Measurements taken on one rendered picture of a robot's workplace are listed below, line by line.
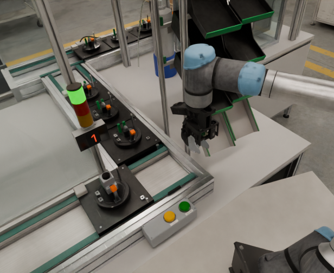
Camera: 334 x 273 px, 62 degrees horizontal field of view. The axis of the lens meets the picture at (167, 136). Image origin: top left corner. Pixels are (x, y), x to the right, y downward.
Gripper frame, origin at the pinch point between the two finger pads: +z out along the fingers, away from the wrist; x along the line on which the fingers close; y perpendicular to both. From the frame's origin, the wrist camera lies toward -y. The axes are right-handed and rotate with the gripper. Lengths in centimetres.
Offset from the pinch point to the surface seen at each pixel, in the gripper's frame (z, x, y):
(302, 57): 54, 173, -67
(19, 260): 31, -65, -19
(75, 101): -14.3, -25.3, -29.4
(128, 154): 26.0, -9.8, -35.0
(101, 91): 26, 3, -92
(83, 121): -6.0, -25.2, -29.3
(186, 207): 25.5, -6.1, 3.1
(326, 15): 104, 400, -174
